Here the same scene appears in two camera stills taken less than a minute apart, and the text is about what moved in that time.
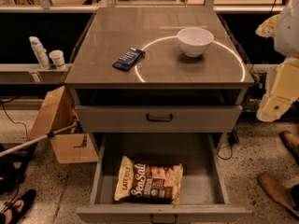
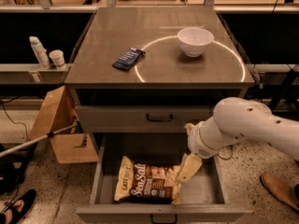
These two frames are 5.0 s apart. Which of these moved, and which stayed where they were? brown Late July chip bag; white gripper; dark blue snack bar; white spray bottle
Moved: white gripper
Stayed: white spray bottle; brown Late July chip bag; dark blue snack bar
